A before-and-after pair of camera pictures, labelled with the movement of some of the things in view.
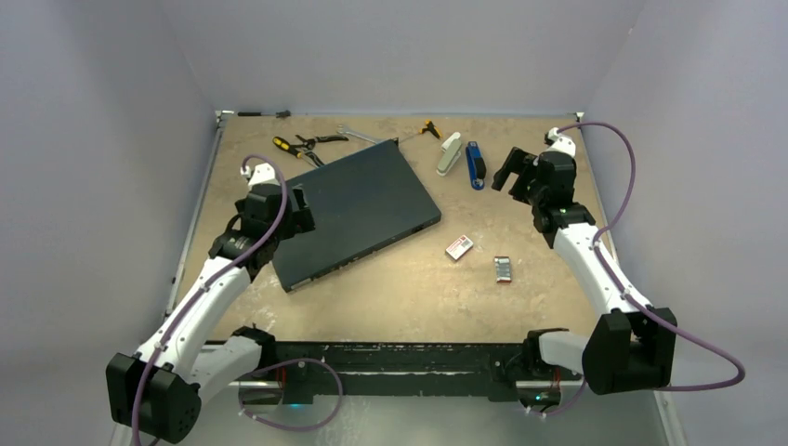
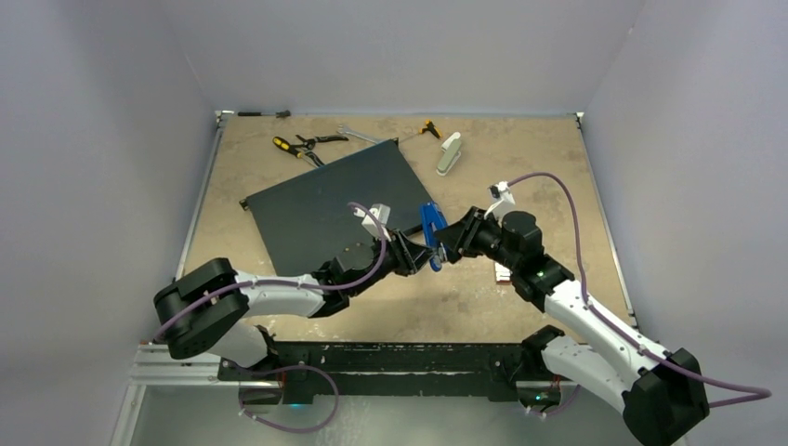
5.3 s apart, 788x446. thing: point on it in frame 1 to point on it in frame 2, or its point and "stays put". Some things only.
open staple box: [503, 268] stays put
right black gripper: [518, 162] to [461, 237]
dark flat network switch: [359, 204] stays put
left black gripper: [297, 220] to [409, 255]
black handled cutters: [310, 143] stays put
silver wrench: [344, 129] stays put
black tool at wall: [279, 114] stays put
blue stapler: [476, 164] to [433, 221]
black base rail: [400, 369] stays put
